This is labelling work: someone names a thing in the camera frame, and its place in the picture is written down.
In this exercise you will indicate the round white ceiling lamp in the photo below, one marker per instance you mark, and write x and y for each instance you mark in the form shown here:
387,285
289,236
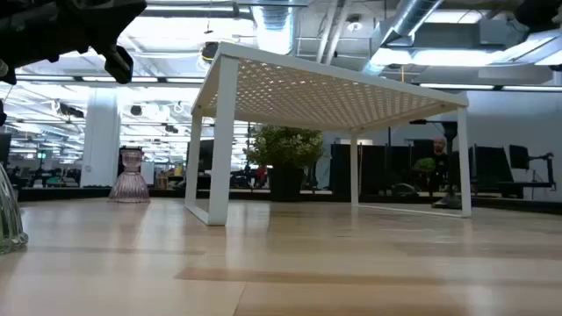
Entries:
354,25

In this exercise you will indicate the pink glass candle holder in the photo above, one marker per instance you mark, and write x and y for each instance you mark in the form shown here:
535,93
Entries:
129,184

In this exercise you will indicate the black room divider panel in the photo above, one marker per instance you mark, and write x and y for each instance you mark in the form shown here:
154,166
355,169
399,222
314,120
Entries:
492,167

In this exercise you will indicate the white building column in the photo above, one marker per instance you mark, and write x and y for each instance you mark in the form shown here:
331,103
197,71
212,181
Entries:
101,140

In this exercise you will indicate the black ceiling speaker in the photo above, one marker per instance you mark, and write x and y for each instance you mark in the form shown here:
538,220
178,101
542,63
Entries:
136,110
210,51

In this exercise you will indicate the person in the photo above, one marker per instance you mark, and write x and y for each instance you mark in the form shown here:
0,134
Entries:
438,147

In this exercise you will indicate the white perforated metal shelf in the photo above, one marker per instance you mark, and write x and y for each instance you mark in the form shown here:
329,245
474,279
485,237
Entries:
224,131

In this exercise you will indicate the silver vertical ventilation duct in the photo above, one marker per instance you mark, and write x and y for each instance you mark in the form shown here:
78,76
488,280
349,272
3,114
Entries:
281,26

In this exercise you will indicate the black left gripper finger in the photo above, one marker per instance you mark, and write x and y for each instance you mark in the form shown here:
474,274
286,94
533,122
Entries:
119,66

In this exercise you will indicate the small green background plant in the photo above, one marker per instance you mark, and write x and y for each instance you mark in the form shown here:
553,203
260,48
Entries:
425,164

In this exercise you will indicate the black computer monitor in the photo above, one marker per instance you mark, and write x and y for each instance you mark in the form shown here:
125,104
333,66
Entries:
207,155

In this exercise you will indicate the green potted plant black pot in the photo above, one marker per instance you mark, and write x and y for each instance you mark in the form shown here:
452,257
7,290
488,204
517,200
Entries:
285,145

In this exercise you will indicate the black office partition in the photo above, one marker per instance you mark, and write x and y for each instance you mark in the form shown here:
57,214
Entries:
373,167

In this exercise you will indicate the black monitor on arm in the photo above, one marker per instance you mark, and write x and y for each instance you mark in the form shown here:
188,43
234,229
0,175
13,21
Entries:
519,156

